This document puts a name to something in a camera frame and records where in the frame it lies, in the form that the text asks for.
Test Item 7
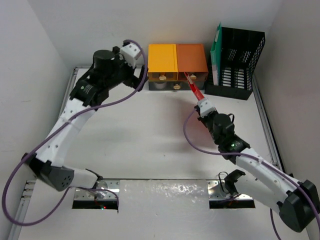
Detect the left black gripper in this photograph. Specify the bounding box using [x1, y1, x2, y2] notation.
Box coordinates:
[104, 48, 148, 92]

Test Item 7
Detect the red clip file folder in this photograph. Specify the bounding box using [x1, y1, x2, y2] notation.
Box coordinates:
[184, 72, 205, 103]

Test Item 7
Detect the transparent grey drawer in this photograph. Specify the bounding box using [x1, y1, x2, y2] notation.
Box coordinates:
[148, 81, 177, 91]
[173, 81, 205, 91]

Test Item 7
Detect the green clip file folder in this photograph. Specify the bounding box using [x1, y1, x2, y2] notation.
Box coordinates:
[210, 23, 222, 86]

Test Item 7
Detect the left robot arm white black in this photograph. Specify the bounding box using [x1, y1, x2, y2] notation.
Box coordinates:
[22, 40, 148, 192]

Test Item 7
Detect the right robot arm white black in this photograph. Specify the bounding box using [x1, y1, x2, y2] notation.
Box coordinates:
[198, 111, 320, 233]

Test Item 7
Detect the yellow drawer box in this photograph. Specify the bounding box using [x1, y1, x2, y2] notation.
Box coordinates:
[148, 43, 178, 82]

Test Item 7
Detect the orange drawer box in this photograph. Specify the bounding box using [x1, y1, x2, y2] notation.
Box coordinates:
[176, 43, 208, 82]

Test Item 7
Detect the black mesh file rack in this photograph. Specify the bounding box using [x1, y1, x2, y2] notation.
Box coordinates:
[204, 26, 266, 100]

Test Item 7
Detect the white foam front board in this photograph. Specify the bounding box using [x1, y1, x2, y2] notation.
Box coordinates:
[19, 180, 308, 240]

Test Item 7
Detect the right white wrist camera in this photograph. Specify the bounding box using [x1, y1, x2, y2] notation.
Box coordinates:
[196, 97, 216, 118]

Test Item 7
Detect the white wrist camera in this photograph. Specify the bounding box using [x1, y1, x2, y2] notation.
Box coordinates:
[196, 97, 216, 118]
[119, 42, 142, 69]

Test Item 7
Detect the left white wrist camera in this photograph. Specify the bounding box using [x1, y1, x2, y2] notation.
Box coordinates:
[119, 42, 142, 69]

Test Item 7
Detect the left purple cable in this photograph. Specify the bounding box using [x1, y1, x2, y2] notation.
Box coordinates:
[1, 38, 149, 227]

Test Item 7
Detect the purple cable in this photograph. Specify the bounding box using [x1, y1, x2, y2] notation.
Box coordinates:
[1, 38, 149, 227]
[183, 108, 320, 240]

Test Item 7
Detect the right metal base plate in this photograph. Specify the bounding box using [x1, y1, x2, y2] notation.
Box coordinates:
[207, 179, 253, 201]

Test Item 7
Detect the metal base plate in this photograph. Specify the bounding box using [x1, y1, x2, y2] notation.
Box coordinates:
[73, 179, 120, 201]
[207, 179, 253, 201]

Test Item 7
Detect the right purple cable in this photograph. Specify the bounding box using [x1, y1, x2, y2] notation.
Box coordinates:
[183, 108, 320, 240]

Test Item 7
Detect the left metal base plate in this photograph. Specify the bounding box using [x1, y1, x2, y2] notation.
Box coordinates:
[73, 179, 120, 201]

